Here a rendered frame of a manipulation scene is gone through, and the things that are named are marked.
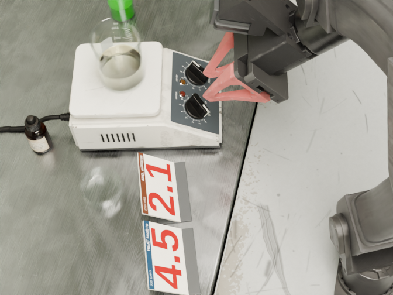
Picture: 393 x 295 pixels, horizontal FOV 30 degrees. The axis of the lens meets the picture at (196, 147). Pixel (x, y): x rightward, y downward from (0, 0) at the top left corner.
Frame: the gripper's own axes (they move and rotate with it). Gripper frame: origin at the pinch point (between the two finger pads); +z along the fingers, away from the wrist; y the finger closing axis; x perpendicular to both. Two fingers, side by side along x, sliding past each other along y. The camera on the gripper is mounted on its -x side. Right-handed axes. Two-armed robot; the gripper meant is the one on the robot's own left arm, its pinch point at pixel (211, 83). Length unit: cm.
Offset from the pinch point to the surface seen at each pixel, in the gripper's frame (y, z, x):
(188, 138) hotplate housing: 1.5, 9.2, 5.5
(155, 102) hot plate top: -0.7, 8.7, -1.2
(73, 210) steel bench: 10.4, 22.9, -1.8
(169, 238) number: 15.4, 11.8, 5.2
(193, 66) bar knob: -8.0, 6.5, 3.5
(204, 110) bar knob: -1.1, 5.7, 5.0
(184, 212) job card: 11.0, 11.4, 7.4
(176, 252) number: 17.0, 11.4, 6.3
